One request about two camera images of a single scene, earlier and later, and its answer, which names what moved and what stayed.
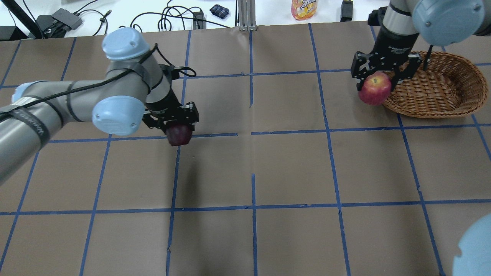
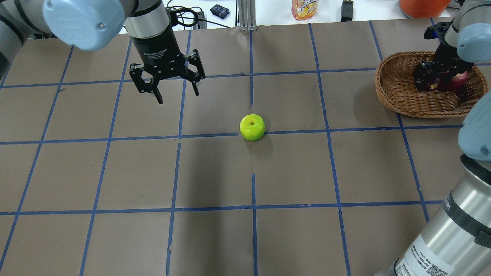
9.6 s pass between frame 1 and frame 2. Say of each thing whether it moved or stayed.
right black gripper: moved
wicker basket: stayed
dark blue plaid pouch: stayed
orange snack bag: stayed
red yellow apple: moved
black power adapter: stayed
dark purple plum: moved
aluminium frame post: stayed
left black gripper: moved
